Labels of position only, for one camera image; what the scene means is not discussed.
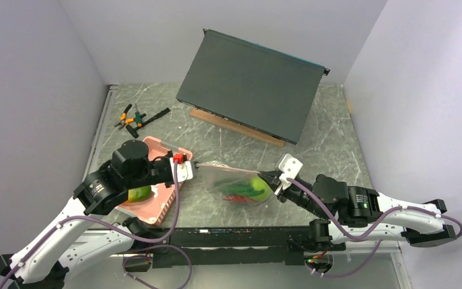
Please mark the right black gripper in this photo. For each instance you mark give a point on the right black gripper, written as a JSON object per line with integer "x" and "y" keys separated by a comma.
{"x": 272, "y": 177}

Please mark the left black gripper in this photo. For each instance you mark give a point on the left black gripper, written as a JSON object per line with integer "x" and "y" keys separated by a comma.
{"x": 168, "y": 159}

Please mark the pink plastic basket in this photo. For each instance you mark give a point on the pink plastic basket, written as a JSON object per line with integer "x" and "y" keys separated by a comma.
{"x": 154, "y": 209}

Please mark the orange green mango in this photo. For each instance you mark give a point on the orange green mango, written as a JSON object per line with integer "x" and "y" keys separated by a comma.
{"x": 139, "y": 194}

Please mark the long green chili pepper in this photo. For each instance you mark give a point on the long green chili pepper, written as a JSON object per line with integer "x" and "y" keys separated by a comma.
{"x": 234, "y": 187}

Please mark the red chili pepper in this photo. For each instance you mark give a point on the red chili pepper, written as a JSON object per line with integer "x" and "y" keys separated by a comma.
{"x": 237, "y": 198}

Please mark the clear zip top bag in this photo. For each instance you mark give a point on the clear zip top bag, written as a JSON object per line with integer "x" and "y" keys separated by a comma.
{"x": 215, "y": 171}

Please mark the green lime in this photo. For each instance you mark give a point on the green lime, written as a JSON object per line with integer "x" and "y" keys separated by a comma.
{"x": 261, "y": 190}

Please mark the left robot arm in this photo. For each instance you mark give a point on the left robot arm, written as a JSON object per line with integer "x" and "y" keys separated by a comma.
{"x": 52, "y": 257}

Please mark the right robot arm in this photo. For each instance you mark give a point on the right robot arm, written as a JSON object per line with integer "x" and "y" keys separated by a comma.
{"x": 353, "y": 213}

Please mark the wooden board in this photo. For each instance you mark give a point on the wooden board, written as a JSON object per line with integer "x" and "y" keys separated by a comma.
{"x": 228, "y": 124}

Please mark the dark grey rack box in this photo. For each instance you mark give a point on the dark grey rack box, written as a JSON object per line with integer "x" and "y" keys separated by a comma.
{"x": 252, "y": 85}

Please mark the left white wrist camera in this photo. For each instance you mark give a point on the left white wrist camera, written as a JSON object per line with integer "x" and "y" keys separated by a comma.
{"x": 179, "y": 158}

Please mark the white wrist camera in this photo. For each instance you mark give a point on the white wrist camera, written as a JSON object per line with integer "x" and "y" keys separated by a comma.
{"x": 289, "y": 167}
{"x": 179, "y": 158}

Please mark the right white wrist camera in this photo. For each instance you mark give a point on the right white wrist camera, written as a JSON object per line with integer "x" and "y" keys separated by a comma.
{"x": 289, "y": 167}

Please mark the black T-handle tool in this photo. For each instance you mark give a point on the black T-handle tool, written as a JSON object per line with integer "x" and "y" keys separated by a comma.
{"x": 134, "y": 126}

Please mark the green handled screwdriver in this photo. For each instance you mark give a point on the green handled screwdriver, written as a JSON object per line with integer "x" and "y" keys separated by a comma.
{"x": 138, "y": 119}

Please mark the orange handled pliers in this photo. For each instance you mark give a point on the orange handled pliers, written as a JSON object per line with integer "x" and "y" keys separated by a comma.
{"x": 124, "y": 119}

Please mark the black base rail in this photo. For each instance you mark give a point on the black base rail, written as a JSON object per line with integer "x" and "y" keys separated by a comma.
{"x": 288, "y": 245}

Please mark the aluminium frame rail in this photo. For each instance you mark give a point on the aluminium frame rail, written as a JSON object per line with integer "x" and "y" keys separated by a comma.
{"x": 101, "y": 128}

